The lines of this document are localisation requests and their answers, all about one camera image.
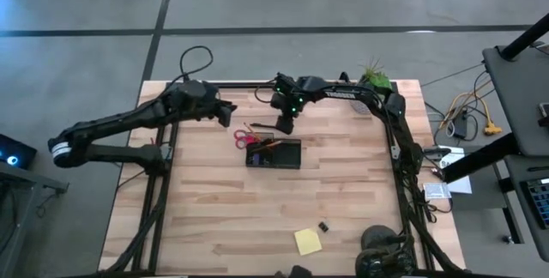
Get black camera cable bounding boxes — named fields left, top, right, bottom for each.
left=253, top=83, right=278, bottom=105
left=178, top=45, right=214, bottom=85

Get black right camera cable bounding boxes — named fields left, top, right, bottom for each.
left=253, top=83, right=278, bottom=105

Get black mesh desk organizer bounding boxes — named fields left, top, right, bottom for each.
left=244, top=131, right=303, bottom=170

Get black diagonal beam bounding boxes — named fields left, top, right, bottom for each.
left=441, top=131, right=522, bottom=184

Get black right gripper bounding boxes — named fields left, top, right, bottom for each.
left=270, top=71, right=312, bottom=136

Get black aluminium table frame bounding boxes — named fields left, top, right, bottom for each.
left=102, top=71, right=468, bottom=278

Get black left camera cable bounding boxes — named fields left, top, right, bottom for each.
left=178, top=45, right=214, bottom=85

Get computer keyboard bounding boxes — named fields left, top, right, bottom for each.
left=519, top=178, right=549, bottom=231

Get grey metal stand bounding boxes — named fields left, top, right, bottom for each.
left=0, top=160, right=70, bottom=278

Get yellow sticky note pad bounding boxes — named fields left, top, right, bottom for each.
left=293, top=227, right=323, bottom=257

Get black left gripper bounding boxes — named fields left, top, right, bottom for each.
left=169, top=79, right=238, bottom=128

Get black pole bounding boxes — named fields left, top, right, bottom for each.
left=499, top=11, right=549, bottom=63

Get red handled scissors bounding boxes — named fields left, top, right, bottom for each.
left=233, top=122, right=263, bottom=150

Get grey side desk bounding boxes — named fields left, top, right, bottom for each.
left=482, top=42, right=549, bottom=262

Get yellow cable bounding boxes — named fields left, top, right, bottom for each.
left=437, top=91, right=504, bottom=138

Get black device with blue light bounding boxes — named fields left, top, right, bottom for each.
left=0, top=133, right=39, bottom=171

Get succulent in white pot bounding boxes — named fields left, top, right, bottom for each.
left=349, top=57, right=394, bottom=116

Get small white packet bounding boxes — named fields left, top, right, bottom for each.
left=422, top=182, right=452, bottom=200

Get black power adapter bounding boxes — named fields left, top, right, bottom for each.
left=452, top=114, right=469, bottom=140

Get white paper sheet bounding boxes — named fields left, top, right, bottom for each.
left=437, top=144, right=474, bottom=196

